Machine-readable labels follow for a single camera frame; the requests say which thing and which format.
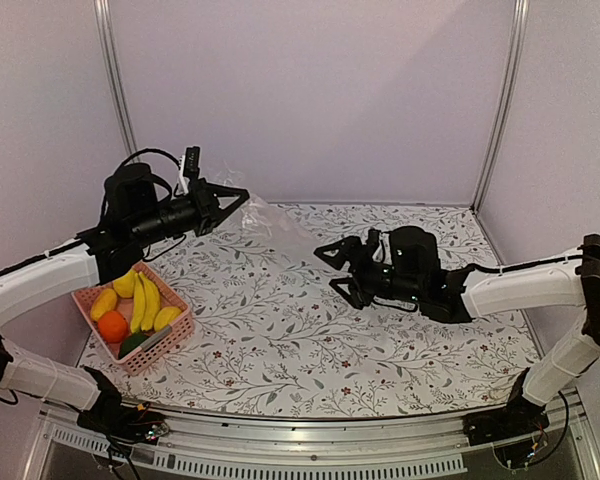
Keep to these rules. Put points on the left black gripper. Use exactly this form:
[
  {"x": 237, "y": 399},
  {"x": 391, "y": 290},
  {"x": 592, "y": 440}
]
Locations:
[{"x": 207, "y": 208}]

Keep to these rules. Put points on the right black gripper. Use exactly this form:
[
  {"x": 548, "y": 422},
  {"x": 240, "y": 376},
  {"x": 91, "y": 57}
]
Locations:
[{"x": 350, "y": 246}]

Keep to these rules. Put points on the clear zip top bag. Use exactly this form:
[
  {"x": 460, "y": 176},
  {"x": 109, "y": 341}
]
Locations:
[{"x": 268, "y": 223}]

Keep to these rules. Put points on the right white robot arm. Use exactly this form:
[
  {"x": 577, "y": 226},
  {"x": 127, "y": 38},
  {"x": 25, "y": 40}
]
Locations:
[{"x": 404, "y": 265}]

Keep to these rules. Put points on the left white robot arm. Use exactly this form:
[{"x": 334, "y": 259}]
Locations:
[{"x": 134, "y": 219}]

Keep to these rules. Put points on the yellow banana bunch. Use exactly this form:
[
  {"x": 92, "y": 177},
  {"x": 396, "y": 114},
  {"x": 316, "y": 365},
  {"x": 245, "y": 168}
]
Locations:
[{"x": 146, "y": 304}]

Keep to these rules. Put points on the yellow lemon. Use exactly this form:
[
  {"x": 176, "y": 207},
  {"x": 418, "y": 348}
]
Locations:
[{"x": 125, "y": 285}]

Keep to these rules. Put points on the yellow mango right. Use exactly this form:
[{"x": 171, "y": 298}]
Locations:
[{"x": 165, "y": 316}]

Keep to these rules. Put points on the yellow mango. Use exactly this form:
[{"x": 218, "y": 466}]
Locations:
[
  {"x": 165, "y": 316},
  {"x": 105, "y": 302}
]

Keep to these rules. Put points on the yellow mango left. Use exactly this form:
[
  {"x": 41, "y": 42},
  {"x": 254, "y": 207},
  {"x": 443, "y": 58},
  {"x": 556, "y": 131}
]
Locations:
[{"x": 105, "y": 302}]

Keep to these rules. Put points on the pink plastic basket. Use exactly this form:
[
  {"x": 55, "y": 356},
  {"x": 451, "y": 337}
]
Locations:
[{"x": 170, "y": 338}]

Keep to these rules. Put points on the green avocado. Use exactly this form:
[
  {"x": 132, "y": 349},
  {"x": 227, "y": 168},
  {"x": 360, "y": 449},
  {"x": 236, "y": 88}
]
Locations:
[{"x": 133, "y": 341}]

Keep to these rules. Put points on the orange fruit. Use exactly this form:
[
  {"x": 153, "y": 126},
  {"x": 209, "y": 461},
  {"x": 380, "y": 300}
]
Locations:
[{"x": 113, "y": 327}]

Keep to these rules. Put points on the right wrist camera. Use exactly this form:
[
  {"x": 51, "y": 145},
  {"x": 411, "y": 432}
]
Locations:
[{"x": 376, "y": 245}]

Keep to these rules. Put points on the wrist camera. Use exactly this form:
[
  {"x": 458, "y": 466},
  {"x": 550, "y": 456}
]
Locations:
[
  {"x": 188, "y": 169},
  {"x": 376, "y": 245}
]

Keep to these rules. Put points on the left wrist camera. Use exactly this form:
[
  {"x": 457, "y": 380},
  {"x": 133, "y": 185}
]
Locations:
[{"x": 188, "y": 169}]

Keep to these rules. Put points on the left aluminium frame post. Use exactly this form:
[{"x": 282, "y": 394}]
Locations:
[{"x": 106, "y": 36}]

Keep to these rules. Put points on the aluminium frame post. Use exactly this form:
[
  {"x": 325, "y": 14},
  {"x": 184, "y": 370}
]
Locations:
[
  {"x": 504, "y": 104},
  {"x": 106, "y": 36}
]

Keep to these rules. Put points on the front aluminium rail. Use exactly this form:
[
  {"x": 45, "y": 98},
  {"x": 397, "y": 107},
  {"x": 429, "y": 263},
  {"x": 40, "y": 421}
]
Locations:
[{"x": 204, "y": 445}]

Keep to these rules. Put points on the right aluminium frame post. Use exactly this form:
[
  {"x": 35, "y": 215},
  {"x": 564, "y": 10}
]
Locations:
[{"x": 504, "y": 104}]

